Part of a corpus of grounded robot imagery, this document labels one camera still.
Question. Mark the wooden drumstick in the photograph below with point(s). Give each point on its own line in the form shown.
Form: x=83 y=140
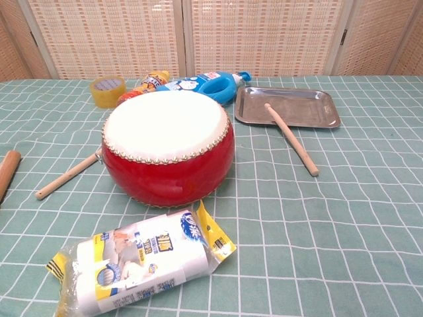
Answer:
x=286 y=131
x=66 y=177

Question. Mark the red drum white skin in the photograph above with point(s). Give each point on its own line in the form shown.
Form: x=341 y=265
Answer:
x=165 y=132

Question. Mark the metal tray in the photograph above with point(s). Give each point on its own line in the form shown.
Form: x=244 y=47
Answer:
x=297 y=105

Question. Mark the blue detergent bottle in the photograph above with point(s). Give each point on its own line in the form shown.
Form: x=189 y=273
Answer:
x=185 y=84

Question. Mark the orange drink bottle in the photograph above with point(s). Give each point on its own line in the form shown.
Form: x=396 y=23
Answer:
x=152 y=82

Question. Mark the yellow tape roll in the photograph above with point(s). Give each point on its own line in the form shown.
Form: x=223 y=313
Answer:
x=107 y=97

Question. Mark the green checkered tablecloth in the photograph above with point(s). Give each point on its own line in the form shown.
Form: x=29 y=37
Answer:
x=330 y=231

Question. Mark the woven bamboo folding screen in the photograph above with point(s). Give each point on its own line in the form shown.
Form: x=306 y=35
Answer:
x=115 y=39

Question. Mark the black screen hinge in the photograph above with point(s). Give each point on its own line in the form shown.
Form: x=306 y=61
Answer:
x=344 y=34

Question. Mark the thick wooden rod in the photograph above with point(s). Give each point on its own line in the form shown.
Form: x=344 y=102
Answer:
x=8 y=168

